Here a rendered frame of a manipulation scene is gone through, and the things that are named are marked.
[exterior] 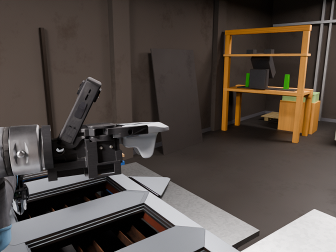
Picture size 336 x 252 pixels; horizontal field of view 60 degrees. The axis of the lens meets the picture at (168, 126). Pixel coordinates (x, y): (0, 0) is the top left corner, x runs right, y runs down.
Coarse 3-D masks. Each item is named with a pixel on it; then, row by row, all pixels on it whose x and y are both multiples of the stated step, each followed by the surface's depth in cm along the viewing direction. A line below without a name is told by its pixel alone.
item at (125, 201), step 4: (120, 192) 160; (112, 196) 155; (116, 196) 155; (120, 196) 155; (124, 196) 155; (128, 196) 155; (116, 200) 151; (120, 200) 151; (124, 200) 151; (128, 200) 151; (132, 200) 151; (120, 204) 147; (124, 204) 147; (128, 204) 147; (132, 204) 147; (136, 204) 147; (124, 208) 143
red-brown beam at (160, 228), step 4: (104, 184) 189; (108, 184) 183; (108, 188) 184; (112, 188) 179; (112, 192) 180; (116, 192) 175; (140, 212) 153; (144, 212) 150; (144, 216) 150; (148, 216) 147; (148, 220) 147; (152, 220) 144; (152, 224) 145; (156, 224) 142; (156, 228) 142; (160, 228) 139; (164, 228) 136
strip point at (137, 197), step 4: (124, 192) 160; (128, 192) 160; (132, 192) 160; (136, 192) 160; (140, 192) 160; (132, 196) 155; (136, 196) 155; (140, 196) 155; (136, 200) 151; (140, 200) 151
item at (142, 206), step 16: (32, 176) 188; (48, 192) 163; (64, 192) 168; (144, 192) 160; (128, 208) 144; (144, 208) 148; (80, 224) 130; (96, 224) 134; (160, 224) 136; (32, 240) 118; (48, 240) 122
